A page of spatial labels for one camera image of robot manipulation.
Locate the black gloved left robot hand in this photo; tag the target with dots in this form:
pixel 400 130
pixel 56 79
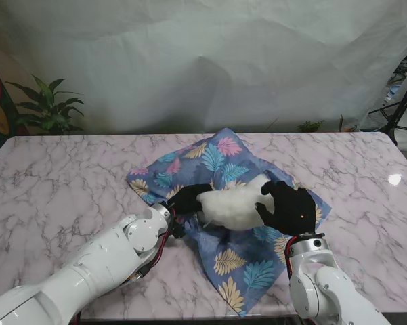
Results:
pixel 188 201

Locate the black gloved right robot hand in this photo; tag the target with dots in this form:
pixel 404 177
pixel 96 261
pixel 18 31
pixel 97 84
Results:
pixel 291 211

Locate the white pillow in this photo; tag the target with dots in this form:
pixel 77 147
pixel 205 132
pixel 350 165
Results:
pixel 233 206

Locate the purple floral pillowcase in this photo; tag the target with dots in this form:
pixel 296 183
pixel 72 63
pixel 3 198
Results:
pixel 223 162

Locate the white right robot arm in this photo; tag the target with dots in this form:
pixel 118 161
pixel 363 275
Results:
pixel 325 284

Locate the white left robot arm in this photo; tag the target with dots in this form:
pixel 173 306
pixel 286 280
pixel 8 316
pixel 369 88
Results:
pixel 74 271

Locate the small green plant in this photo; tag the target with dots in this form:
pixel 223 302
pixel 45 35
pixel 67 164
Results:
pixel 309 126

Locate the small orange pot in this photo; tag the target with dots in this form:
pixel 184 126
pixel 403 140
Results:
pixel 348 128

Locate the white backdrop sheet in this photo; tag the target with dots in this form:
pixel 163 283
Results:
pixel 203 67

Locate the black tripod stand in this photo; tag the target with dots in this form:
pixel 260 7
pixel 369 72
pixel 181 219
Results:
pixel 401 111

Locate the large green leafy plant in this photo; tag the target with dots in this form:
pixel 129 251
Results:
pixel 50 108

